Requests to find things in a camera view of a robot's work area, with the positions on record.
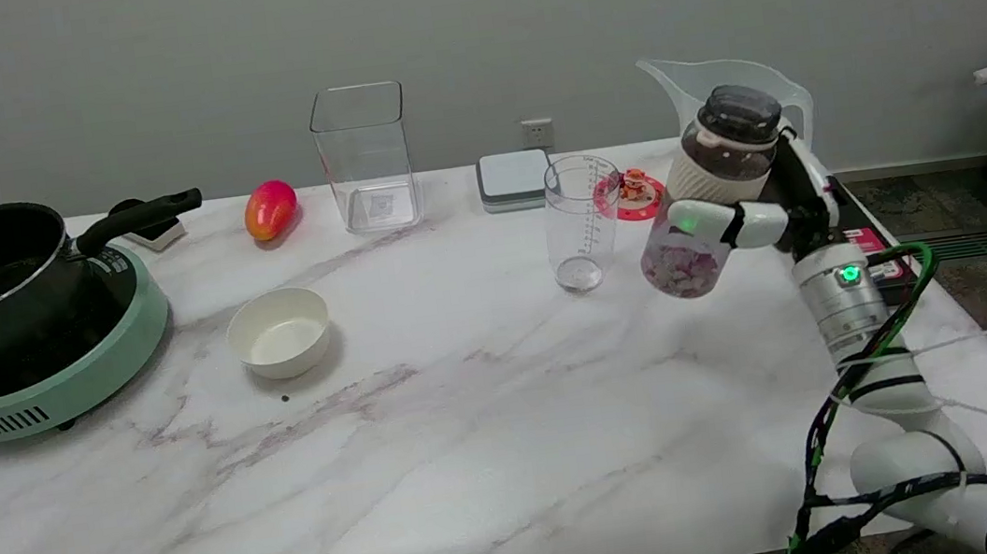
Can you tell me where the white grey kitchen scale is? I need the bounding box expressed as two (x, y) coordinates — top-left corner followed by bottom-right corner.
(474, 147), (557, 216)

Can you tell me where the small orange figurine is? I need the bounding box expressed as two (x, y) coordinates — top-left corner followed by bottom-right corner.
(618, 166), (652, 204)

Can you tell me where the white round bowl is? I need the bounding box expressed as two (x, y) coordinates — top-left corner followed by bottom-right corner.
(222, 282), (337, 386)

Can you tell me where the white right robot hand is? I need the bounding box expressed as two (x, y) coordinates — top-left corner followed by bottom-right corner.
(659, 122), (850, 277)

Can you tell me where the white wall outlet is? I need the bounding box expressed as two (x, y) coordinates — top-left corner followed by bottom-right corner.
(520, 117), (557, 152)

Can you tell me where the green induction cooker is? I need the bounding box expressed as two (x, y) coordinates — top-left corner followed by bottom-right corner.
(0, 235), (184, 442)

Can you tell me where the clear bottle with beige sleeve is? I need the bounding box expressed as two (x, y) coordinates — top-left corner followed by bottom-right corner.
(621, 79), (806, 305)

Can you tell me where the clear tall measuring cup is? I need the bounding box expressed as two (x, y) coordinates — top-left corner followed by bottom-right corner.
(536, 150), (635, 297)

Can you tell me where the black case with pink label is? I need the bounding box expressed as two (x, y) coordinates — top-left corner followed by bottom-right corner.
(828, 168), (923, 312)

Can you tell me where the pink round coaster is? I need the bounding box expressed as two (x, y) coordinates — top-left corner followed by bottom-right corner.
(590, 163), (672, 228)

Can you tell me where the black and white small device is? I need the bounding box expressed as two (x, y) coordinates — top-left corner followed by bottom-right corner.
(106, 193), (190, 259)

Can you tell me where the clear square plastic container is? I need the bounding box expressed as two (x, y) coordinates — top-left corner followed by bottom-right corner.
(305, 78), (425, 239)

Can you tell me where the floor vent grille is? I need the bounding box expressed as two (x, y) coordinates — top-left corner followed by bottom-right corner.
(897, 225), (987, 268)

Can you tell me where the red yellow mango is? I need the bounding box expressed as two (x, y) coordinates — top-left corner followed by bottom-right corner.
(240, 178), (303, 244)

